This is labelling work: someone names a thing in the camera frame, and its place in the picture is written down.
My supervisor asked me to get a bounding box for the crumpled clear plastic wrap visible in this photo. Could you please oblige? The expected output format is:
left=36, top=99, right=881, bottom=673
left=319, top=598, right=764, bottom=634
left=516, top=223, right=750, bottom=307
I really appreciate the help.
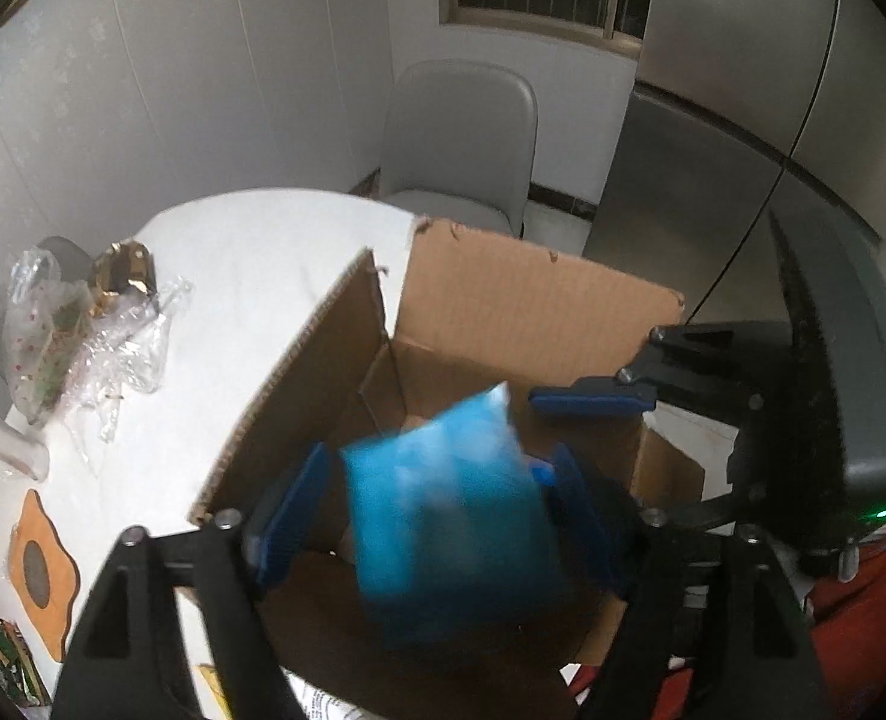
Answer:
left=64, top=276, right=193, bottom=462

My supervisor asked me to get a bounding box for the clear plastic bottle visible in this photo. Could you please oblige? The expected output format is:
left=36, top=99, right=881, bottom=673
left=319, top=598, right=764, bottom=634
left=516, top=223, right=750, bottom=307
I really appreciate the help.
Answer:
left=0, top=396, right=51, bottom=482

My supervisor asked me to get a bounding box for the gold foil package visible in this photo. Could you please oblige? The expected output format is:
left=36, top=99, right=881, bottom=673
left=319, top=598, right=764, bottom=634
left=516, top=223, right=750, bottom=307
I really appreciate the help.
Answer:
left=89, top=238, right=159, bottom=317

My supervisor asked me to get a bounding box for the yellow snack packet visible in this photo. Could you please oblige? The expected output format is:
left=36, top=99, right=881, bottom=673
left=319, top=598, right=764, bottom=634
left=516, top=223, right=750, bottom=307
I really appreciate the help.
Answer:
left=194, top=662, right=235, bottom=720

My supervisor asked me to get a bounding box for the person's red clothing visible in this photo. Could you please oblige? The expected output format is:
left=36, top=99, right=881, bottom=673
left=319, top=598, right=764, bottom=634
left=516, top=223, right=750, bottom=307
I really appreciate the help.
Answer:
left=569, top=502, right=886, bottom=720

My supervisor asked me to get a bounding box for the white printed paper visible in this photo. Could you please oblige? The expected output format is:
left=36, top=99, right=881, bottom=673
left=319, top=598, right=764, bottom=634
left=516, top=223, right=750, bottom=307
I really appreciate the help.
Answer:
left=284, top=669, right=388, bottom=720

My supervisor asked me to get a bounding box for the silver refrigerator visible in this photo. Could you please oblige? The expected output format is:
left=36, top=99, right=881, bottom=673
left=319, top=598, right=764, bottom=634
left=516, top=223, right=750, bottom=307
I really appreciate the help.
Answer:
left=584, top=0, right=886, bottom=421

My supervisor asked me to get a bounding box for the orange flower-shaped coaster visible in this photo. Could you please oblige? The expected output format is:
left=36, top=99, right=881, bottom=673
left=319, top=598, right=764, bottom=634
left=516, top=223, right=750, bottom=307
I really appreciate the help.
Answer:
left=5, top=489, right=82, bottom=665

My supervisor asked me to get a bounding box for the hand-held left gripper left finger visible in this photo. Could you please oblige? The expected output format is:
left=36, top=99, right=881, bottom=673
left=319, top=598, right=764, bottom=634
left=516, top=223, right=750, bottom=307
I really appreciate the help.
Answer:
left=51, top=442, right=331, bottom=720

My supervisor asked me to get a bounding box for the green snack packet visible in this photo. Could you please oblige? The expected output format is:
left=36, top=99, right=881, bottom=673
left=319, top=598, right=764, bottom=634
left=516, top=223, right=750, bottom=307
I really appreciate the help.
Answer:
left=0, top=615, right=52, bottom=707

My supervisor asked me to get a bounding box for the thin black wall cable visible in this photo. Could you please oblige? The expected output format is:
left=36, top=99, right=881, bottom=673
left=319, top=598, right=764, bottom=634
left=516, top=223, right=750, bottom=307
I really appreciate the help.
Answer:
left=689, top=0, right=843, bottom=320

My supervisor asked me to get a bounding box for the blue snack packet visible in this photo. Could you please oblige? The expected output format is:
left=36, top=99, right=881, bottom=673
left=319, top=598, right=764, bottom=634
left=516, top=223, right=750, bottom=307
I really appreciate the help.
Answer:
left=338, top=381, right=565, bottom=652

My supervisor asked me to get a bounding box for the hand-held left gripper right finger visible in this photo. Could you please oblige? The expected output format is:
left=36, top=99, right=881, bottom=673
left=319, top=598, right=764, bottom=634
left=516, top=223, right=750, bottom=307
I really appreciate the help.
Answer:
left=552, top=441, right=828, bottom=720

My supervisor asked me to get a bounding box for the brown cardboard box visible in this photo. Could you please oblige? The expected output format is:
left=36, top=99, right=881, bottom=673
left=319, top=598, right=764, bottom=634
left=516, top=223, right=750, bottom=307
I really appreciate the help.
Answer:
left=186, top=217, right=708, bottom=720

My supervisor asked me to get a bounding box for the clear dotted plastic bag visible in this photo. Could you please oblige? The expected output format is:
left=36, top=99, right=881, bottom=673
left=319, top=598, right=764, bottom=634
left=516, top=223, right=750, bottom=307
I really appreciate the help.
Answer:
left=0, top=246, right=93, bottom=425

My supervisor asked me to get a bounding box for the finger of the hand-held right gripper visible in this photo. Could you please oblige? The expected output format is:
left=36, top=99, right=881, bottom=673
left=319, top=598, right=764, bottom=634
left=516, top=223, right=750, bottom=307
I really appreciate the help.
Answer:
left=664, top=446, right=778, bottom=533
left=529, top=321, right=793, bottom=432

